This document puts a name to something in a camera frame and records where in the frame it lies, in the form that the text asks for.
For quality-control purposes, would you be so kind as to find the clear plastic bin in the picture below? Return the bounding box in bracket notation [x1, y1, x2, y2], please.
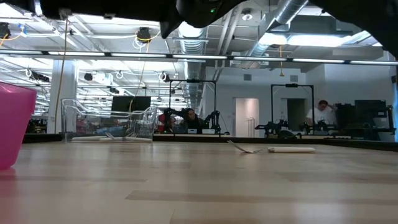
[60, 98, 158, 144]

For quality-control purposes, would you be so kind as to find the black desk workstation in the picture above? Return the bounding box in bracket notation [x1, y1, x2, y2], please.
[333, 99, 396, 141]

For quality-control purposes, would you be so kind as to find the person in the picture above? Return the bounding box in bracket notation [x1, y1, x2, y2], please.
[305, 100, 339, 127]
[180, 108, 205, 134]

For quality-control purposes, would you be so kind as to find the silver ceiling duct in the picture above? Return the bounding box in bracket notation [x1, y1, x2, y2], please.
[245, 0, 308, 71]

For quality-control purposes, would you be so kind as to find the white door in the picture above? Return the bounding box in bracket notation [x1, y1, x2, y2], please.
[234, 97, 261, 138]

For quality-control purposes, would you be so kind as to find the upright side panel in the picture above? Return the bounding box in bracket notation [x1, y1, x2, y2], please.
[392, 67, 398, 142]

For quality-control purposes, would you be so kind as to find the white pillar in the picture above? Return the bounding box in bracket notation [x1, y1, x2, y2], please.
[46, 58, 78, 134]

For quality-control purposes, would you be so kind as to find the horizontal light bar rail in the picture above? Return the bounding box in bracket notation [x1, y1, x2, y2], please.
[0, 49, 398, 66]

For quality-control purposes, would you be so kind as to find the black frame stand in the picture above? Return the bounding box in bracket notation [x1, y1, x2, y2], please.
[270, 83, 315, 134]
[169, 78, 218, 135]

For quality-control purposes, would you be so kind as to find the thin yellow hanging cable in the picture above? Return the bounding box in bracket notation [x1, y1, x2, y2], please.
[127, 42, 149, 113]

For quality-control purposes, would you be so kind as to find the black monitor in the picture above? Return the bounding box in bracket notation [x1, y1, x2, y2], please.
[111, 95, 152, 113]

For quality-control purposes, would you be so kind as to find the pink plastic bin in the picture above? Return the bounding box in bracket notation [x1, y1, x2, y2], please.
[0, 81, 37, 171]

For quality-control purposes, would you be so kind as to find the ceiling light panel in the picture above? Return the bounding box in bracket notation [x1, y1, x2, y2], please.
[257, 30, 382, 48]

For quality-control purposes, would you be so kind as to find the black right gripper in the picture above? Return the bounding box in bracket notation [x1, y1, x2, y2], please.
[40, 0, 231, 40]

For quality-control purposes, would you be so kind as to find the black overhead camera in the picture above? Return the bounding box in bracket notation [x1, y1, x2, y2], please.
[136, 26, 152, 44]

